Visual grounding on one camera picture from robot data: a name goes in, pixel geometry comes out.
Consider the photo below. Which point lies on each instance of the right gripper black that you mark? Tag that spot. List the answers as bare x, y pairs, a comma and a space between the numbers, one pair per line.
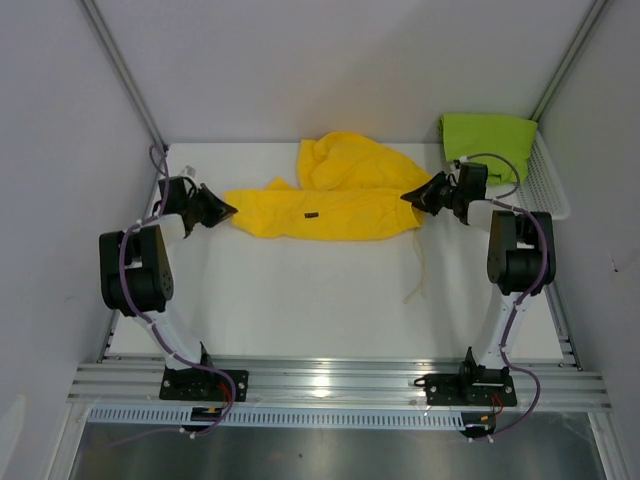
424, 197

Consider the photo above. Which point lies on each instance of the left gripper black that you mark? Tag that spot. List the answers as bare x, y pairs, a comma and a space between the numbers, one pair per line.
220, 211

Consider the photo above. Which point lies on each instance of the yellow shorts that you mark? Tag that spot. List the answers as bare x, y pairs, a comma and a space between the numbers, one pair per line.
349, 188

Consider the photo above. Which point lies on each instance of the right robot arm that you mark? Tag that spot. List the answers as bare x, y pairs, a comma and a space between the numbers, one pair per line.
520, 263

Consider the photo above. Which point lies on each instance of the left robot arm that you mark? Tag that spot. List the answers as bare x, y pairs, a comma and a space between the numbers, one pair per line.
136, 278

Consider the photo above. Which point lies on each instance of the green folded shorts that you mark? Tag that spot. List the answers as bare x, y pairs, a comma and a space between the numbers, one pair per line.
511, 137

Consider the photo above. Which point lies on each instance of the white perforated plastic basket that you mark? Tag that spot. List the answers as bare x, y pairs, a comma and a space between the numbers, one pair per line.
542, 189

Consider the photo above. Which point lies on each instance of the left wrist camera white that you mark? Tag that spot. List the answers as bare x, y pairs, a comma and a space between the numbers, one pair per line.
189, 172

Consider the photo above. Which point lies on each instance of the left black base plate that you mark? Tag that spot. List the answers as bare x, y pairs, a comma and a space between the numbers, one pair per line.
193, 385

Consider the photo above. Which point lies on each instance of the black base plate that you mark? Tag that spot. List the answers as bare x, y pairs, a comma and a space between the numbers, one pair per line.
477, 390
193, 385

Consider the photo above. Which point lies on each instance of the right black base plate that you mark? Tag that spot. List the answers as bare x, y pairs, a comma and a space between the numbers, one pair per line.
477, 390

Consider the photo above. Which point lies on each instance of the white slotted cable duct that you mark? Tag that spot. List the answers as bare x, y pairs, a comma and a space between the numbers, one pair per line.
281, 417

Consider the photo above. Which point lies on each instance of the aluminium mounting rail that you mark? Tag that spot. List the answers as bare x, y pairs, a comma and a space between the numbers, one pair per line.
335, 383

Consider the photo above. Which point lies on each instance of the left aluminium corner post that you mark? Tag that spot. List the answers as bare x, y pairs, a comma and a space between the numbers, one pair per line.
108, 44

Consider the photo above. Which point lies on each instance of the aluminium corner post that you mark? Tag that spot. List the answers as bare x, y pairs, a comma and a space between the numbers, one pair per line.
108, 44
579, 41

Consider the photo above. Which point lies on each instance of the right aluminium corner post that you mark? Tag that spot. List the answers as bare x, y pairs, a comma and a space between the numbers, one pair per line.
579, 41

